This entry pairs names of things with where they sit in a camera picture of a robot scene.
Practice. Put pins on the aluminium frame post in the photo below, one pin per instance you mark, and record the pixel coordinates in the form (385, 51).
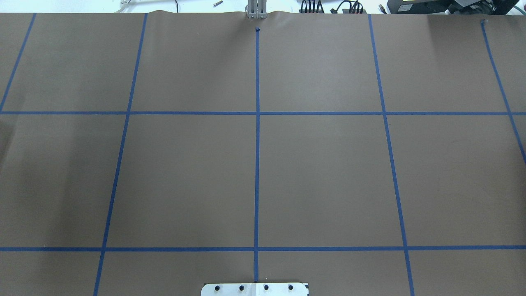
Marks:
(256, 9)

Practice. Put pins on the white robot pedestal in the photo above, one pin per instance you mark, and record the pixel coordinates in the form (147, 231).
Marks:
(256, 289)

